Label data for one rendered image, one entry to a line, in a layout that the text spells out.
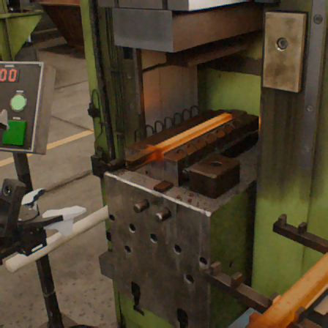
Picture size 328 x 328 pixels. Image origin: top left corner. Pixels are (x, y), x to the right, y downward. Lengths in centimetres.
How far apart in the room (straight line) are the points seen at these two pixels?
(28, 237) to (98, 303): 130
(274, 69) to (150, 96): 49
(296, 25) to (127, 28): 41
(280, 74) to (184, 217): 42
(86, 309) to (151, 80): 120
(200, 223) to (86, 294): 127
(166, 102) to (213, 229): 54
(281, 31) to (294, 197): 41
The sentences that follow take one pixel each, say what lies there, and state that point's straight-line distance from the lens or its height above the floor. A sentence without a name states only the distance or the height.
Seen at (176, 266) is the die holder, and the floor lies 71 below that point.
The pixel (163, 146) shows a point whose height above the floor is 101.
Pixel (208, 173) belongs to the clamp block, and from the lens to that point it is 111.
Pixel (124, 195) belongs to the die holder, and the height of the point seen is 87.
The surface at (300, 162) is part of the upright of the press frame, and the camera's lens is 113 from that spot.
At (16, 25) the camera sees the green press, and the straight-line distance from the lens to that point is 633.
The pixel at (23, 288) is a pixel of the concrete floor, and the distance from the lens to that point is 241.
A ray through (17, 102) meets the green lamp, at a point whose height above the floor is 109.
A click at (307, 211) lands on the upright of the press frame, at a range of 117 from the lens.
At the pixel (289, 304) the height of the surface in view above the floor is 99.
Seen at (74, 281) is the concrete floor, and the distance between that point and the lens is 237.
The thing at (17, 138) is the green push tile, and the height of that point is 99.
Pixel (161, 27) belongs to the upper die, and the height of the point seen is 133.
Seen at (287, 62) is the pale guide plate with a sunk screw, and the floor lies 125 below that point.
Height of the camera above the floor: 147
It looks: 25 degrees down
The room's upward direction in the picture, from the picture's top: 3 degrees counter-clockwise
